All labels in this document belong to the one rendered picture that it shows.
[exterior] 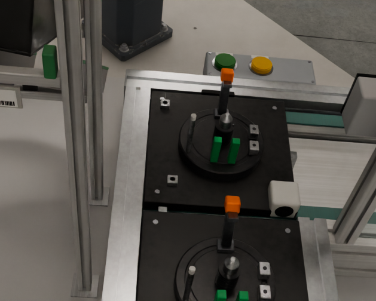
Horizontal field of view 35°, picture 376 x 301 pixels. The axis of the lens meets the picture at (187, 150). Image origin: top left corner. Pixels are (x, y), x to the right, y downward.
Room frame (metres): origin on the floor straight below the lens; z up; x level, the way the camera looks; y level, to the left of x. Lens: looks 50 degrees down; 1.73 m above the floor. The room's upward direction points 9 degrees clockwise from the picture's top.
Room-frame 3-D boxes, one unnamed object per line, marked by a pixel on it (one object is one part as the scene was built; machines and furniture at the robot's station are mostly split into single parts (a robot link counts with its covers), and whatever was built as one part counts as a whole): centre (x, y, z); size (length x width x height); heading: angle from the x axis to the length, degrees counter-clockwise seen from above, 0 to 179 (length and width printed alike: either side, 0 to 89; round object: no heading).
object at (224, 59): (0.87, -0.04, 0.96); 0.04 x 0.04 x 0.02
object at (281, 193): (0.56, -0.16, 0.97); 0.05 x 0.05 x 0.04; 6
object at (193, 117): (0.61, 0.00, 1.03); 0.01 x 0.01 x 0.08
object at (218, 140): (0.60, -0.04, 1.01); 0.01 x 0.01 x 0.05; 6
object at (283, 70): (0.87, -0.11, 0.93); 0.21 x 0.07 x 0.06; 96
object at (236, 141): (0.61, -0.07, 1.01); 0.01 x 0.01 x 0.05; 6
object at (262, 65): (0.87, -0.11, 0.96); 0.04 x 0.04 x 0.02
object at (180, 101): (0.65, -0.05, 0.96); 0.24 x 0.24 x 0.02; 6
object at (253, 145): (0.64, -0.10, 1.00); 0.02 x 0.01 x 0.02; 6
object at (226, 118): (0.65, -0.05, 1.04); 0.02 x 0.02 x 0.03
